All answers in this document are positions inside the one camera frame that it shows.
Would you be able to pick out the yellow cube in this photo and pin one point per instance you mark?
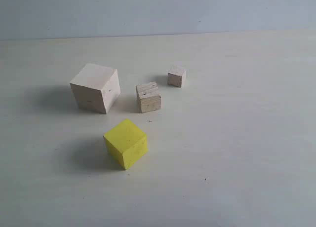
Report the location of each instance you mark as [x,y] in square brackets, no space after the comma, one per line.
[126,143]

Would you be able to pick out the large pale wooden cube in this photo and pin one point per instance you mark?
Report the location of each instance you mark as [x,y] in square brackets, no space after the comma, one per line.
[96,88]

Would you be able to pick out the medium plywood cube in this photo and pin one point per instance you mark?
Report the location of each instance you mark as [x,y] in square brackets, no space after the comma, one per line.
[149,97]

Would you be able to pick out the small pale wooden cube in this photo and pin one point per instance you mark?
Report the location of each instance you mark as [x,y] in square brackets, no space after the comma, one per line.
[176,76]

